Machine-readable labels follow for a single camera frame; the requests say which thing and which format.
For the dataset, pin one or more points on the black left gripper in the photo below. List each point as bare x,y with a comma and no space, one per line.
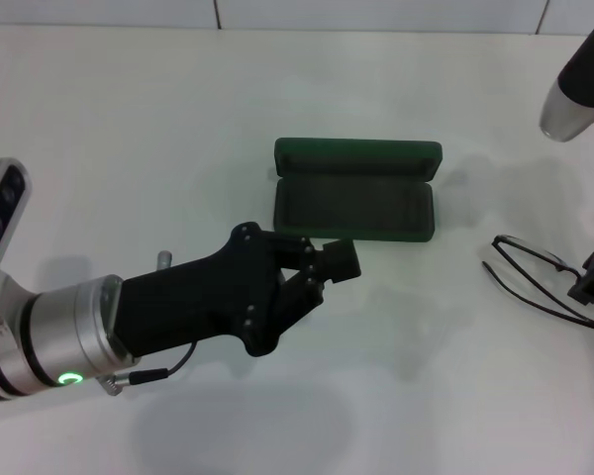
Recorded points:
193,302

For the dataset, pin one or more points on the black thin-frame glasses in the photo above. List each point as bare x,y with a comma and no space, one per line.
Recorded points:
560,266

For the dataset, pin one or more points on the green glasses case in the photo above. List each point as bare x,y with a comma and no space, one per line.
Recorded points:
356,146

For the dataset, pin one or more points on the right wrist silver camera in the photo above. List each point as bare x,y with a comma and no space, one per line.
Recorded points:
584,74

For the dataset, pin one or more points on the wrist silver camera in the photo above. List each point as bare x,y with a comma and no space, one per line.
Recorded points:
584,74
5,198

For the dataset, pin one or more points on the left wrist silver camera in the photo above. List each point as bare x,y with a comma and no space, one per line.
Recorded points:
5,198

